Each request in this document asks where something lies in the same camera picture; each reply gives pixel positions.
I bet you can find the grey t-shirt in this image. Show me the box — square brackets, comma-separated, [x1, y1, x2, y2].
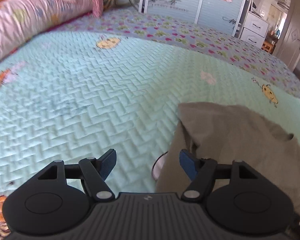
[155, 102, 300, 215]

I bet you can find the blue sliding door wardrobe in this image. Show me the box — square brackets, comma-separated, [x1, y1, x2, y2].
[99, 0, 252, 37]

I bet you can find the frog and heart bedsheet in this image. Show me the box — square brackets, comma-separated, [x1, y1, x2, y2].
[53, 9, 300, 98]

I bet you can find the white room door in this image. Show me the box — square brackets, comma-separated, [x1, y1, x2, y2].
[273, 0, 300, 71]

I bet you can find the mint green quilted blanket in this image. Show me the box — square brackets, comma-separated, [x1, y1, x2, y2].
[0, 32, 300, 239]

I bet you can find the pink floral rolled duvet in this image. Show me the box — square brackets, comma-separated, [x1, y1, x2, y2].
[0, 0, 92, 61]

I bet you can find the small wooden chair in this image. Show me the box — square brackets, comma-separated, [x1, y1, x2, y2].
[261, 40, 276, 54]

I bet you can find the white drawer shelf unit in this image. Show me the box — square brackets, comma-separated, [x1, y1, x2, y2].
[233, 0, 294, 49]

